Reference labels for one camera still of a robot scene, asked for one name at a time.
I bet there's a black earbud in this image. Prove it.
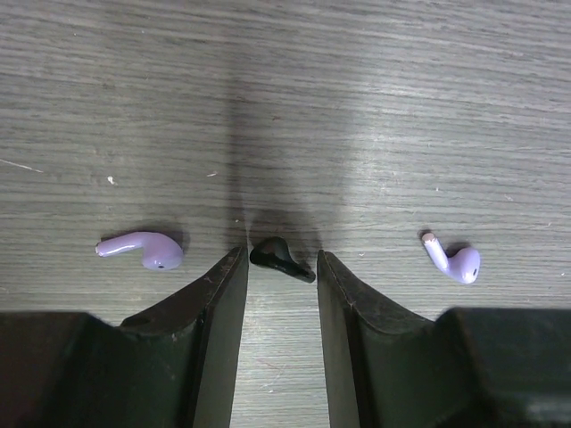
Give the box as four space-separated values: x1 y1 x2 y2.
250 236 316 284

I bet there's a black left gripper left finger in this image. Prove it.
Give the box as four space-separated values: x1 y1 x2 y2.
1 247 248 427

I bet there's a lilac earbud centre table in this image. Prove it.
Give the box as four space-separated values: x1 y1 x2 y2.
95 232 184 271

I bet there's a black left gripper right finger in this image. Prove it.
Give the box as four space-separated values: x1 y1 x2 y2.
317 251 570 427

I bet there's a lilac earbud left side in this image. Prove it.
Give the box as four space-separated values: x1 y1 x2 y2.
421 232 481 284

